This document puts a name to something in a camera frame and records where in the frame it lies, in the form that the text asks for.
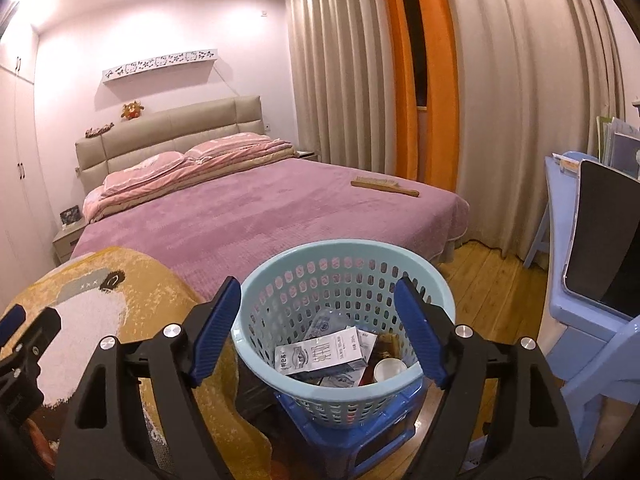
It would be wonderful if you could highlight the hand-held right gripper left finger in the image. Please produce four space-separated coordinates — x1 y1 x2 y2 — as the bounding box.
56 276 243 480

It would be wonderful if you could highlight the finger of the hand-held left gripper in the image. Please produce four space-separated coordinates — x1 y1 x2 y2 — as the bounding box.
0 304 63 378

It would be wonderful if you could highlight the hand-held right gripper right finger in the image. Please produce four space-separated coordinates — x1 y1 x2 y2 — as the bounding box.
395 276 586 480

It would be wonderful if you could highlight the red paper cup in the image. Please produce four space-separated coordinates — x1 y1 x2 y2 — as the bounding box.
372 357 408 386

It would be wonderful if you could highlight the white and blue milk carton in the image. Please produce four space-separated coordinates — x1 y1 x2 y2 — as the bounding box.
274 326 378 378

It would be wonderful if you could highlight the light blue plastic basket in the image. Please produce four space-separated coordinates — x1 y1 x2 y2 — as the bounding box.
231 240 457 433

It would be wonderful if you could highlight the bed with purple bedspread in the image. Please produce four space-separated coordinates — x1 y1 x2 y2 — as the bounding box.
70 157 471 301

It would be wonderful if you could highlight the blue plastic stool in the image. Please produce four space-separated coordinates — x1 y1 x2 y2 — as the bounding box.
265 380 428 480

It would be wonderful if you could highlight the wooden bed brush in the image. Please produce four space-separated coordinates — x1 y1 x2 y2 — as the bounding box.
350 175 420 198

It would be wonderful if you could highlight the white wardrobe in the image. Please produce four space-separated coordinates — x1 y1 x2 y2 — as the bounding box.
0 25 56 291

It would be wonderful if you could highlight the light blue chair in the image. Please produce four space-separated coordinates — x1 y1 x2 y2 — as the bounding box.
547 240 640 456

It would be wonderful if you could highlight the pink pillow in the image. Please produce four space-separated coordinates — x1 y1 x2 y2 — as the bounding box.
102 151 187 195
185 132 273 163

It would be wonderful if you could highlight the light blue desk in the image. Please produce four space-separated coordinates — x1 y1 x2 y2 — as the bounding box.
523 151 586 268

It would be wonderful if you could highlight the black tablet screen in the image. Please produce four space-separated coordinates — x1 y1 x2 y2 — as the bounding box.
562 159 640 322

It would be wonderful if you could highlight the beige padded headboard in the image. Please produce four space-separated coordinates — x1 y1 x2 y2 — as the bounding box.
75 95 266 196

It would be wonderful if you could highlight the small box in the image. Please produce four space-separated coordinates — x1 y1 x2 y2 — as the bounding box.
552 152 581 175

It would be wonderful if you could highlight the beige curtain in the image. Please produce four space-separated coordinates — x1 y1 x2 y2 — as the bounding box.
285 0 416 178
442 0 631 261

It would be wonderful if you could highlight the orange curtain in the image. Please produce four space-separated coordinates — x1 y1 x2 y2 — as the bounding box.
377 0 418 181
412 0 461 193

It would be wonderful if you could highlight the stack of books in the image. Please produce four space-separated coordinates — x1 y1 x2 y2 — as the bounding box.
596 102 640 181

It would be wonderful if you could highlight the white cutout wall shelf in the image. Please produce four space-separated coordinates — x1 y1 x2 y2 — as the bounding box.
102 49 219 82

